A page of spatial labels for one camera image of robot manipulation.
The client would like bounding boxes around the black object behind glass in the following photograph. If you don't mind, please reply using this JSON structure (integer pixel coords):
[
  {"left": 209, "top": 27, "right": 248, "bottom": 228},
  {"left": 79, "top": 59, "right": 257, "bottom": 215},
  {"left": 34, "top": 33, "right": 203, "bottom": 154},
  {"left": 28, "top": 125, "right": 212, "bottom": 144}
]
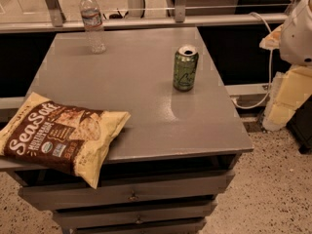
[{"left": 102, "top": 10, "right": 129, "bottom": 20}]

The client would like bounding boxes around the clear plastic water bottle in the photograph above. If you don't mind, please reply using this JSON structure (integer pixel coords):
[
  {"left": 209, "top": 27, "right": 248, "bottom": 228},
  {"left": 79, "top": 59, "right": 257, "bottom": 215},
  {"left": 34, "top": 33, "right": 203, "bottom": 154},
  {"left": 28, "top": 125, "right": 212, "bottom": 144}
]
[{"left": 79, "top": 0, "right": 105, "bottom": 54}]

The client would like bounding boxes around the grey drawer cabinet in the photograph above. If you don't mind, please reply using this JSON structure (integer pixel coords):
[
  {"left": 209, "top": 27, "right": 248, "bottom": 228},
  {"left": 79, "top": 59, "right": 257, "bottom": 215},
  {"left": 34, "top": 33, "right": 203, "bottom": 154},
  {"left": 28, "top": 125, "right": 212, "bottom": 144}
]
[{"left": 1, "top": 28, "right": 253, "bottom": 234}]

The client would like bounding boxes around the white cable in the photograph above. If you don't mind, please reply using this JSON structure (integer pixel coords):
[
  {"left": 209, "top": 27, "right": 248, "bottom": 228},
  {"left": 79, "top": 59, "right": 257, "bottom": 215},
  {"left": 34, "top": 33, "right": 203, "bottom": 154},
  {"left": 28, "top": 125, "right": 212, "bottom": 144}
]
[{"left": 231, "top": 12, "right": 275, "bottom": 110}]

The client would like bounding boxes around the metal window rail frame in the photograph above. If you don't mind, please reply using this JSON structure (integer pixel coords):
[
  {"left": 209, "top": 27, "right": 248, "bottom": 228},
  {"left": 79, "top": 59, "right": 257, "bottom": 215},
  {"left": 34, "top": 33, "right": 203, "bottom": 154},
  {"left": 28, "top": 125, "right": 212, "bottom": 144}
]
[{"left": 0, "top": 0, "right": 300, "bottom": 33}]

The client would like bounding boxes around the brown sea salt chip bag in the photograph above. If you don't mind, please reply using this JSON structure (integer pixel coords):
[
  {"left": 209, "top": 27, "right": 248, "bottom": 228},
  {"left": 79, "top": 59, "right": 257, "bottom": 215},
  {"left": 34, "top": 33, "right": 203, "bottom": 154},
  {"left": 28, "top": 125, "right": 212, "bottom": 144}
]
[{"left": 0, "top": 93, "right": 130, "bottom": 188}]

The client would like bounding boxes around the green soda can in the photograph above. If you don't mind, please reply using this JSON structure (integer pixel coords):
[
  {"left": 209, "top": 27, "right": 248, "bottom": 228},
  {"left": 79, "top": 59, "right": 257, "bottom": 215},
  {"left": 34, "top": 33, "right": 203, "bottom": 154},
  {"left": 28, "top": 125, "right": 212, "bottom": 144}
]
[{"left": 173, "top": 44, "right": 199, "bottom": 92}]

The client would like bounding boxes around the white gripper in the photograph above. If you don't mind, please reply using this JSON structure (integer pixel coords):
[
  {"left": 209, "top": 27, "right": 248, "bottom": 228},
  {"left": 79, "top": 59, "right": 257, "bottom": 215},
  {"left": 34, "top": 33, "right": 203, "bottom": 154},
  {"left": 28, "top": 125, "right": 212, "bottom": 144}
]
[{"left": 259, "top": 0, "right": 312, "bottom": 131}]

